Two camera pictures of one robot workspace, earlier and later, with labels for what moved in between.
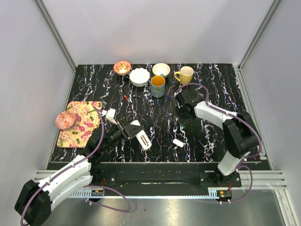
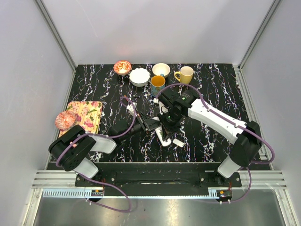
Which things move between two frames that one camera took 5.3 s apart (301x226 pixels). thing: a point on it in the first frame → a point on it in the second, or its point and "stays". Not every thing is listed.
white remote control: (142, 137) → (165, 143)
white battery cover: (178, 142) stays
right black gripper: (185, 121) → (167, 130)
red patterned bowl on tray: (65, 120) stays
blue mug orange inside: (157, 85) stays
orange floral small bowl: (122, 68) stays
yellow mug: (186, 75) stays
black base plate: (162, 179) stays
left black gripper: (128, 131) → (148, 124)
